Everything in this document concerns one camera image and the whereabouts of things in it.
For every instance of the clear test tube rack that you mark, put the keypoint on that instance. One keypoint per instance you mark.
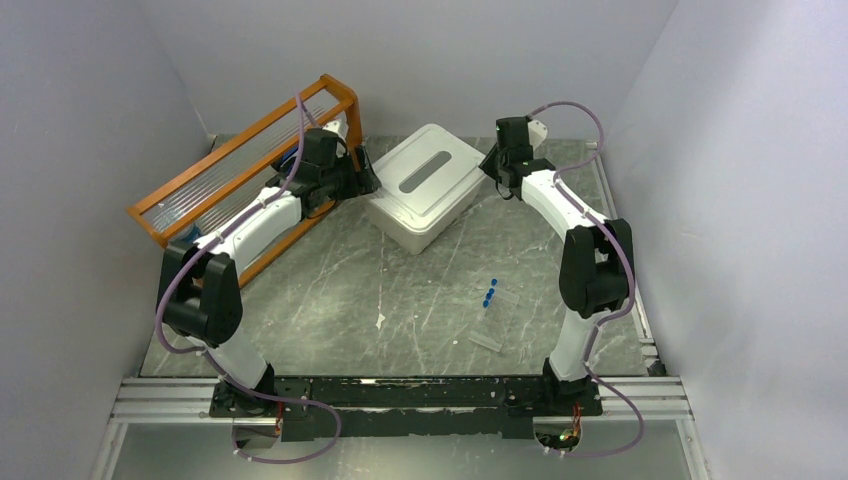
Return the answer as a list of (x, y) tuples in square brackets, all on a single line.
[(490, 330)]

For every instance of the beige plastic bin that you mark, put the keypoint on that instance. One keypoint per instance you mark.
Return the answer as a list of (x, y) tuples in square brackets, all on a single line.
[(414, 220)]

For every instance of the blue white roll on shelf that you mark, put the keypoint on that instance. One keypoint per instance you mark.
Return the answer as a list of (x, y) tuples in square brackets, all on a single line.
[(189, 234)]

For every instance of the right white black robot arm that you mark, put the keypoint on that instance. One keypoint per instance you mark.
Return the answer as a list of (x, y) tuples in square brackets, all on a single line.
[(596, 278)]

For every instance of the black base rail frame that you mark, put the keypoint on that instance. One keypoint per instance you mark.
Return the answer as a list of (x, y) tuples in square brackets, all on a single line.
[(317, 407)]

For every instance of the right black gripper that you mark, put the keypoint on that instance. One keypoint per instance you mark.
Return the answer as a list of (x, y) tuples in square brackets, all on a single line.
[(488, 166)]

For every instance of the blue stapler on shelf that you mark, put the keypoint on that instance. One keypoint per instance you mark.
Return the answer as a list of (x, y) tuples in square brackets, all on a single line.
[(288, 161)]

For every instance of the wrist white camera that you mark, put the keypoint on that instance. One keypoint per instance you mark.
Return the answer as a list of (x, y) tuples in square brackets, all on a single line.
[(339, 127), (537, 133)]

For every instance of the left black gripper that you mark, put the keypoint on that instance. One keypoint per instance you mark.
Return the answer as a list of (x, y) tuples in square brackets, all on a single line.
[(362, 182)]

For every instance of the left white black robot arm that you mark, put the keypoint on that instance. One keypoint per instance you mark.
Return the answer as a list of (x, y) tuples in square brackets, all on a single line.
[(199, 307)]

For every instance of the white bin lid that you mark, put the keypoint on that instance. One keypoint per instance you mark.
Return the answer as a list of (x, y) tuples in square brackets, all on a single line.
[(432, 157)]

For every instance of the orange wooden shelf rack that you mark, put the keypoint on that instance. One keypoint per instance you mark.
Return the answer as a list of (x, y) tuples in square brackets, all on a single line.
[(216, 188)]

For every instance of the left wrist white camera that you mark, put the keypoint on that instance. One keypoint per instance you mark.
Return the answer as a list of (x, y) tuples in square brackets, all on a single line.
[(339, 127)]

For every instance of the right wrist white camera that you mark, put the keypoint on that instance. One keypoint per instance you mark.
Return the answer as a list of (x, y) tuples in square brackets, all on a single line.
[(537, 133)]

